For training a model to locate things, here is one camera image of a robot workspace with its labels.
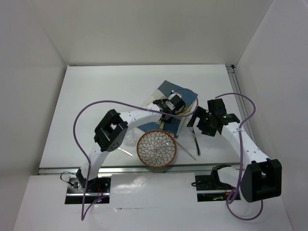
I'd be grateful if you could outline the silver spoon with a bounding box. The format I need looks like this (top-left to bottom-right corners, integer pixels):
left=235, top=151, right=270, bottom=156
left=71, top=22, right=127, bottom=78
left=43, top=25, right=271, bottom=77
left=167, top=131, right=197, bottom=161

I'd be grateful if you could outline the aluminium rail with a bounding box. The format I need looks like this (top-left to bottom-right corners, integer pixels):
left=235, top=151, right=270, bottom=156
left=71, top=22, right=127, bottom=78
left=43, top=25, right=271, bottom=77
left=37, top=163, right=222, bottom=175
left=225, top=64, right=256, bottom=142

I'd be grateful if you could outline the silver fork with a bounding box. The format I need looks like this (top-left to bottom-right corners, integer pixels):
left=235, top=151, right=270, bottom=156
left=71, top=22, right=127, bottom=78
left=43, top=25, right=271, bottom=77
left=118, top=148, right=133, bottom=157

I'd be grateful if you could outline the silver table knife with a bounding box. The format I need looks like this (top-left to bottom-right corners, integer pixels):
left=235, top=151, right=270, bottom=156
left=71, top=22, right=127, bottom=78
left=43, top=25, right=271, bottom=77
left=189, top=127, right=201, bottom=156

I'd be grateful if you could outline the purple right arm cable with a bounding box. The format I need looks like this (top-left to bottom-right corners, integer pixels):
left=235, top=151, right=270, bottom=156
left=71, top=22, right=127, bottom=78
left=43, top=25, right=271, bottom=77
left=215, top=93, right=263, bottom=220

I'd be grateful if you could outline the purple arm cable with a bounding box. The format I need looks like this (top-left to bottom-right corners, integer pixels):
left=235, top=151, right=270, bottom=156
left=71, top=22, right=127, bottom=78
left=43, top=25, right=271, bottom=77
left=215, top=93, right=263, bottom=220
left=73, top=88, right=199, bottom=221

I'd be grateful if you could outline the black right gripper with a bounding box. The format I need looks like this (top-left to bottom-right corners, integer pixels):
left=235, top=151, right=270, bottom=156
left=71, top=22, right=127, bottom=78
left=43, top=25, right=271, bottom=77
left=187, top=105, right=217, bottom=137

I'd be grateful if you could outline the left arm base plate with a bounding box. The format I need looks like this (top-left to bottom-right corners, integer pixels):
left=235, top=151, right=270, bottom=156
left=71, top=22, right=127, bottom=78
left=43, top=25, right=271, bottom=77
left=64, top=177, right=111, bottom=205

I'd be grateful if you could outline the blue beige checked placemat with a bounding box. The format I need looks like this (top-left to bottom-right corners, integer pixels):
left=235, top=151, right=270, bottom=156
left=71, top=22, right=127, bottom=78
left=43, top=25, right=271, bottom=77
left=138, top=80, right=197, bottom=138

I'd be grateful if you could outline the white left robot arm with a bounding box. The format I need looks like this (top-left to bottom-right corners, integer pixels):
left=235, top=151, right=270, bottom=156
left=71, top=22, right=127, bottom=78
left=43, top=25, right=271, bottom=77
left=73, top=93, right=186, bottom=192

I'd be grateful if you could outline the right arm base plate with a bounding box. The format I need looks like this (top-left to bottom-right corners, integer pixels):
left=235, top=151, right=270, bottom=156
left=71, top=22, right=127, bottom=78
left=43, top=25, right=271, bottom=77
left=191, top=175, right=234, bottom=202

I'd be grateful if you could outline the right side aluminium rail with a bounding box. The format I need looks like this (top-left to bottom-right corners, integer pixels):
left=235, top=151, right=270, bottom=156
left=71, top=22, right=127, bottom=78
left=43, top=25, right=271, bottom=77
left=225, top=64, right=256, bottom=142

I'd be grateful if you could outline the clear drinking glass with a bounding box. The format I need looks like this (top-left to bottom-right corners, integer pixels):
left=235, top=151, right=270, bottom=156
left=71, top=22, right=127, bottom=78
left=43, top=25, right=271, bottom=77
left=123, top=129, right=135, bottom=145

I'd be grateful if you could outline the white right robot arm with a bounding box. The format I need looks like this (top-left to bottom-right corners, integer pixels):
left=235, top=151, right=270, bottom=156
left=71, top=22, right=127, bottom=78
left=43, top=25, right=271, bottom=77
left=187, top=99, right=282, bottom=203

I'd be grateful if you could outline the front aluminium rail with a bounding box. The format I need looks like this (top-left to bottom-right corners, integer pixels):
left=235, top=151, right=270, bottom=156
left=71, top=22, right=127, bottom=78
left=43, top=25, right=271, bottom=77
left=37, top=163, right=222, bottom=175

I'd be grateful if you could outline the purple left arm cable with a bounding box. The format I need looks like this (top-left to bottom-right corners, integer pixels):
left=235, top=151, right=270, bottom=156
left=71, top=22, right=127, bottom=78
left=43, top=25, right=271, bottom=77
left=73, top=88, right=199, bottom=221

